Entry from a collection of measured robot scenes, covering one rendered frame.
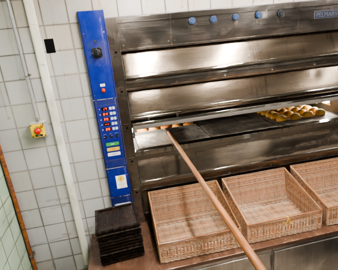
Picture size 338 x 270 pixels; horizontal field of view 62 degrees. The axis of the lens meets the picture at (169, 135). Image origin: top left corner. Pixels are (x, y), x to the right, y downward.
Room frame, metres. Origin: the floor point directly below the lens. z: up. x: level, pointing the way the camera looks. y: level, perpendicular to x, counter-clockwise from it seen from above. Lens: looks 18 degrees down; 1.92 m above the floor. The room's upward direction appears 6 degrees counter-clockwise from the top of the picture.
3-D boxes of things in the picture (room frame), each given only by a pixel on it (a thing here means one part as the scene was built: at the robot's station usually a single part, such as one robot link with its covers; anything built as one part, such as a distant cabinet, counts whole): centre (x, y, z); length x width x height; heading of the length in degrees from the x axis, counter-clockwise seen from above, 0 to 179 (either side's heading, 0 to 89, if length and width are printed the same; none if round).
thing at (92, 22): (2.84, 0.56, 1.07); 1.93 x 0.16 x 2.15; 10
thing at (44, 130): (1.81, 0.85, 1.46); 0.10 x 0.07 x 0.10; 100
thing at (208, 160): (2.10, -0.63, 1.02); 1.79 x 0.11 x 0.19; 100
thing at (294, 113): (2.63, -1.13, 1.21); 0.61 x 0.48 x 0.06; 10
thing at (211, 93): (2.10, -0.63, 1.54); 1.79 x 0.11 x 0.19; 100
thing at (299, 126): (2.12, -0.62, 1.16); 1.80 x 0.06 x 0.04; 100
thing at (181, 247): (1.74, -0.10, 0.72); 0.56 x 0.49 x 0.28; 98
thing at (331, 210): (1.94, -1.28, 0.72); 0.56 x 0.49 x 0.28; 98
